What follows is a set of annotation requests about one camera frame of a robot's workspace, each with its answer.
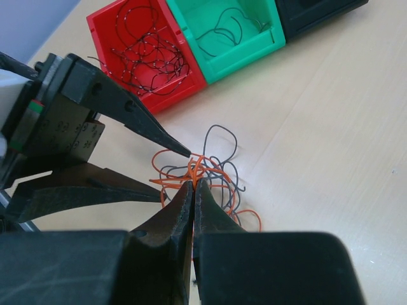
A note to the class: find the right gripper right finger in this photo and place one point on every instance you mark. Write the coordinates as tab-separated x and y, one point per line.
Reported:
234	266

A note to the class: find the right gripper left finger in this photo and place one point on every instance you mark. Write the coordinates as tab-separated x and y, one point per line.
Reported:
148	265

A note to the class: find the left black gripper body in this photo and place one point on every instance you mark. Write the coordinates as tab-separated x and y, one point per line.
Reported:
47	129

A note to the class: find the red plastic bin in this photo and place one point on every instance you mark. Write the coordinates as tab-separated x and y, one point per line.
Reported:
140	46

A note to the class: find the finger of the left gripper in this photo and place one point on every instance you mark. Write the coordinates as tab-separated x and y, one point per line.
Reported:
127	111
78	186

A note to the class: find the green plastic bin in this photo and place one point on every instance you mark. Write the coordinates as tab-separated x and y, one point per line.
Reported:
226	36

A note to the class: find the black plastic bin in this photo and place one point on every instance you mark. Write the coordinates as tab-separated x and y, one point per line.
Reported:
300	16

